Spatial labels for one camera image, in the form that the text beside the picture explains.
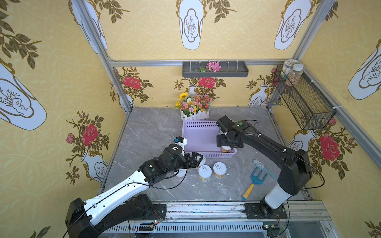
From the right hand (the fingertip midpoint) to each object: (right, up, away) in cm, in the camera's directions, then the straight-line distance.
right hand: (228, 141), depth 87 cm
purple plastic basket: (-15, +2, +8) cm, 17 cm away
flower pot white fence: (-20, +21, +14) cm, 32 cm away
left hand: (-21, -5, -12) cm, 25 cm away
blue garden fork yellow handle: (+16, -22, -2) cm, 27 cm away
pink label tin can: (-15, -11, -1) cm, 19 cm away
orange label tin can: (-5, -15, -3) cm, 16 cm away
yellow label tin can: (-14, -17, -5) cm, 22 cm away
